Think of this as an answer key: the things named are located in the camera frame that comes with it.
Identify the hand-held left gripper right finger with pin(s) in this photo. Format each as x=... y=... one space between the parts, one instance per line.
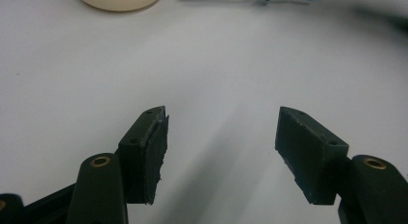
x=308 y=150

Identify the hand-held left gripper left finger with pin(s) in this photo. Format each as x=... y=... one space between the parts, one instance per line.
x=141 y=153

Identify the cream ribbed brush holder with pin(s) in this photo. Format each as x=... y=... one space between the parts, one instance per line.
x=118 y=1

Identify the white board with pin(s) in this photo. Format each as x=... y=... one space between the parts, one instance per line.
x=205 y=63

